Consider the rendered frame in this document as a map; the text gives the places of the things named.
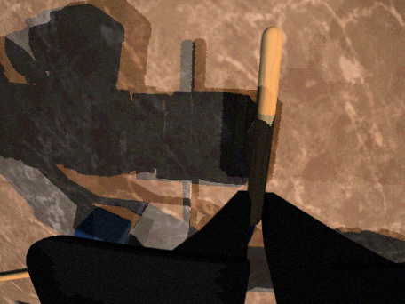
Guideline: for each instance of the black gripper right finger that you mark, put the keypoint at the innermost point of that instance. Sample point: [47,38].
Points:
[311,263]

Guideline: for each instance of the dark blue square block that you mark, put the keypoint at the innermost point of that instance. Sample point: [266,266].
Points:
[104,226]

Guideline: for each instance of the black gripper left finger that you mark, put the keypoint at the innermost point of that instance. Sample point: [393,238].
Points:
[209,268]

